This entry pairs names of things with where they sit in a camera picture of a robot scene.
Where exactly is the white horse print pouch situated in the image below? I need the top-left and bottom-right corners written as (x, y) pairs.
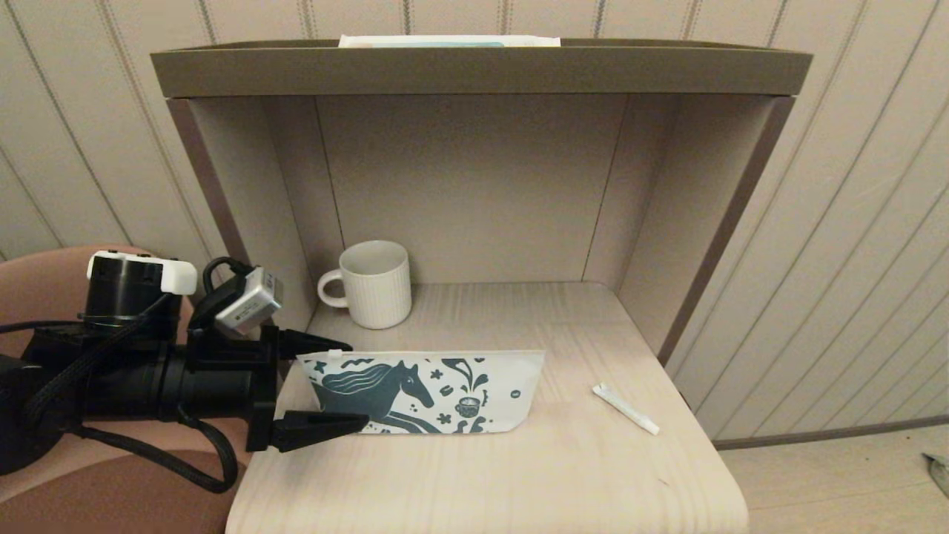
top-left (297, 349), bottom-right (546, 435)

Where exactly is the white ribbed ceramic mug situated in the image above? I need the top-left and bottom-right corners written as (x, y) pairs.
top-left (317, 240), bottom-right (413, 330)

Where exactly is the brown plastic chair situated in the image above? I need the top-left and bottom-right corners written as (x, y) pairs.
top-left (0, 246), bottom-right (257, 534)

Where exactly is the taupe wooden shelf unit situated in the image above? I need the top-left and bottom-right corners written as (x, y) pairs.
top-left (151, 39), bottom-right (814, 534)

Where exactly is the white flat booklet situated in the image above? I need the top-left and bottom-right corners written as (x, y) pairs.
top-left (338, 34), bottom-right (562, 49)

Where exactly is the dark baseboard strip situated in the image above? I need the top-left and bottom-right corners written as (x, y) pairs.
top-left (712, 415), bottom-right (949, 452)

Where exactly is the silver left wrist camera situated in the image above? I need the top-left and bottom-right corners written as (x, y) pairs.
top-left (215, 267), bottom-right (285, 336)

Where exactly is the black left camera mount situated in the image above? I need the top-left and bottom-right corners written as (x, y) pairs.
top-left (189, 286), bottom-right (238, 332)

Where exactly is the black left camera cable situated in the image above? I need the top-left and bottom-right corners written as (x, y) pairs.
top-left (0, 256), bottom-right (257, 334)

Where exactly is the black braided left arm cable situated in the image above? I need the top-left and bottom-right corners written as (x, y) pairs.
top-left (22, 293), bottom-right (239, 495)

